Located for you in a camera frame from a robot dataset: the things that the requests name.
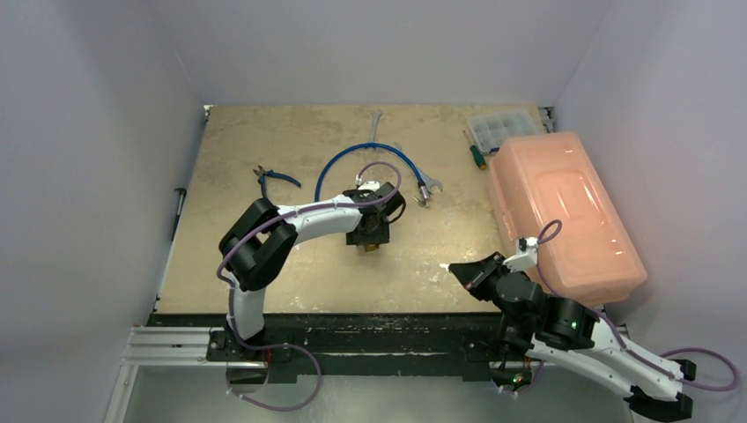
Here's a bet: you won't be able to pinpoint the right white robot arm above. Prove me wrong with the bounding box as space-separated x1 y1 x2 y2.
448 252 697 422

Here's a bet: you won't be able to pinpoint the black clamp handle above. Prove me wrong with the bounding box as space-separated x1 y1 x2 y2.
171 187 187 241

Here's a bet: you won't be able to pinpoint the clear compartment organizer box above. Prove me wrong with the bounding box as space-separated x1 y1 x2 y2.
467 108 542 155

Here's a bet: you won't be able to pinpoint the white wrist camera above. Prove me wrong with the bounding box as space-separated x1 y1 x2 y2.
503 237 539 272
355 174 381 193

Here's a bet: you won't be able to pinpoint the small silver wrench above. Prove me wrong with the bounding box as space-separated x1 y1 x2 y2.
367 110 383 143

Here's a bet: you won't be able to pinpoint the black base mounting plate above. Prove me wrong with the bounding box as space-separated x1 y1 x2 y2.
207 312 544 383

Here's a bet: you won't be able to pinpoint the silver key bunch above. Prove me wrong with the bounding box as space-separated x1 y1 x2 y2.
413 197 430 208

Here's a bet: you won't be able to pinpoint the blue cable lock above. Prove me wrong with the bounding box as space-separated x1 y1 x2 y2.
314 142 418 201

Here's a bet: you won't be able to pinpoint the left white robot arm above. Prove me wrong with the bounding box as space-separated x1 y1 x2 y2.
217 182 406 360

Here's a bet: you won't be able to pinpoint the orange translucent plastic toolbox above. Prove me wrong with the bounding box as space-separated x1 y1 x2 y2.
488 132 647 306

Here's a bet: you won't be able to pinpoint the green handled screwdriver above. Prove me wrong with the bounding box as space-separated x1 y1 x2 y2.
462 130 487 170

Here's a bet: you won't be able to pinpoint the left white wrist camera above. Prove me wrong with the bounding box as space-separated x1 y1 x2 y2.
355 174 381 193

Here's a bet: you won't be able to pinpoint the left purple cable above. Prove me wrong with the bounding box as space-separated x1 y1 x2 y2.
216 161 403 414

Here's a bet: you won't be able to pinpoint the blue handled pliers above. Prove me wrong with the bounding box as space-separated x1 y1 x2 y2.
253 166 302 198

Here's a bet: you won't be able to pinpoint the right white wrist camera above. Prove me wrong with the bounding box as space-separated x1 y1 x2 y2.
503 237 539 272

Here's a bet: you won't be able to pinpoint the large silver wrench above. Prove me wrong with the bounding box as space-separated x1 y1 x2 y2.
406 160 443 201

